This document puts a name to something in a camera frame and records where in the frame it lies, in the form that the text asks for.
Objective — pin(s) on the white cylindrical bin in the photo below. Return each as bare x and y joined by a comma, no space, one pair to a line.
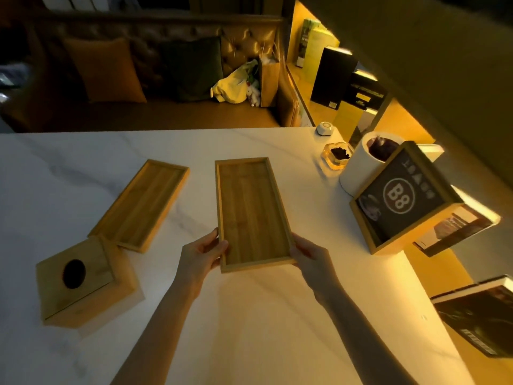
360,172

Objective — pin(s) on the wooden rectangular tray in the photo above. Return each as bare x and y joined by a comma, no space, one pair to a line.
140,204
252,212

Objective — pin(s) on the green box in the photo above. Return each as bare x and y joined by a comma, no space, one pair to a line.
316,48

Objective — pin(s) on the black cover book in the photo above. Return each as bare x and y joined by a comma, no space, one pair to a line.
477,316

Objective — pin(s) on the person's left hand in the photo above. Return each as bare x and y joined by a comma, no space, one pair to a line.
194,264

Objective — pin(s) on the dark menu booklet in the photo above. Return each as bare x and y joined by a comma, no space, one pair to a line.
457,228

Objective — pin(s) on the orange cushion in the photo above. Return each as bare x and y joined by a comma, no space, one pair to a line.
106,70

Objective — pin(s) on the person's left forearm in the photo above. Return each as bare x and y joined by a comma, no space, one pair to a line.
160,336

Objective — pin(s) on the wooden framed black sign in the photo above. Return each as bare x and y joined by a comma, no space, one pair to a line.
404,196

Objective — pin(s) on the yellow plastic bag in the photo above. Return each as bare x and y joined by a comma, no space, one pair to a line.
232,86

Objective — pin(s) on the person's right thumb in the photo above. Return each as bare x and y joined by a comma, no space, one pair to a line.
295,258

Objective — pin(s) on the person's right forearm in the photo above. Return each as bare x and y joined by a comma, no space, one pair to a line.
360,340

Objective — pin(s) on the person's right hand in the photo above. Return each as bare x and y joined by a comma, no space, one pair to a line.
318,268

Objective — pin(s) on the small white plush toy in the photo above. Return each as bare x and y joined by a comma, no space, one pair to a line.
253,96

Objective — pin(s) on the wooden tissue box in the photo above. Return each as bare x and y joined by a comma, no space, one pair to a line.
80,284

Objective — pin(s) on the person's left thumb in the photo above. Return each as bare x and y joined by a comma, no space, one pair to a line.
216,250

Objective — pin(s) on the glass ashtray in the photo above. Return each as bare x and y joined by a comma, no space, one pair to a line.
336,155

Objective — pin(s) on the tall black box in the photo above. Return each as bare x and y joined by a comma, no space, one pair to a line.
332,78

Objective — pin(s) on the dark green cushion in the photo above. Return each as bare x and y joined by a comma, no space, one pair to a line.
192,68

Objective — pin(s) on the brown leather sofa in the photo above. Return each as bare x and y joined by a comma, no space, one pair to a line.
160,112

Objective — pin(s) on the white call button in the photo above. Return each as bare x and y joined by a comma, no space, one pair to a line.
324,128

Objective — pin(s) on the brown paper bag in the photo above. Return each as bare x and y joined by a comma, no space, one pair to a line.
269,84

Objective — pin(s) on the black box with yellow label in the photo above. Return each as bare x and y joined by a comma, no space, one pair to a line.
366,94

